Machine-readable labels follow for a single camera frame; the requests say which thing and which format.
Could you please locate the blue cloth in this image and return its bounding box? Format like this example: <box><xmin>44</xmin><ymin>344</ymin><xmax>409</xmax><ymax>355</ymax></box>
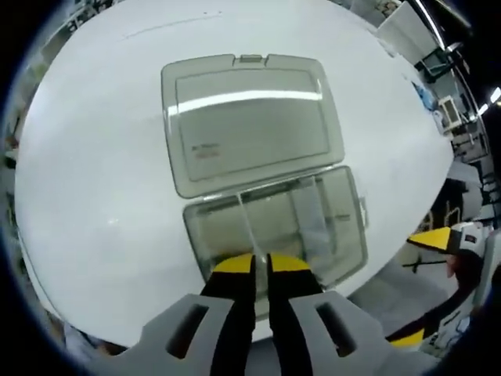
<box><xmin>415</xmin><ymin>82</ymin><xmax>436</xmax><ymax>113</ymax></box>

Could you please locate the white framed box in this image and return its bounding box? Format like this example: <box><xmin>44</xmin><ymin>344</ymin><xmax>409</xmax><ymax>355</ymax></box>
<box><xmin>437</xmin><ymin>96</ymin><xmax>463</xmax><ymax>132</ymax></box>

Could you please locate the white partition board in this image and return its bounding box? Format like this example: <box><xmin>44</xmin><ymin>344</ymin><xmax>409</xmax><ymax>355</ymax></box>
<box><xmin>377</xmin><ymin>0</ymin><xmax>445</xmax><ymax>66</ymax></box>

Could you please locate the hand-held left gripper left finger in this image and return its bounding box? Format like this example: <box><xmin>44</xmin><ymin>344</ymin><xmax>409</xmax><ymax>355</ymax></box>
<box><xmin>117</xmin><ymin>252</ymin><xmax>258</xmax><ymax>376</ymax></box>

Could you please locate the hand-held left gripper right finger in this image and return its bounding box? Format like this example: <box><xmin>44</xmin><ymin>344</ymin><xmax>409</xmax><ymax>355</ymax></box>
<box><xmin>266</xmin><ymin>253</ymin><xmax>416</xmax><ymax>376</ymax></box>

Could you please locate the clear plastic guide fixture box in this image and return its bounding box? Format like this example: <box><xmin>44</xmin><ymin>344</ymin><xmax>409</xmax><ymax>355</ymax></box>
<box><xmin>160</xmin><ymin>52</ymin><xmax>371</xmax><ymax>294</ymax></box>

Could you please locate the person's right hand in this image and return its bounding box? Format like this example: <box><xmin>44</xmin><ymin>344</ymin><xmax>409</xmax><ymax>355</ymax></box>
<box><xmin>445</xmin><ymin>252</ymin><xmax>485</xmax><ymax>294</ymax></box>

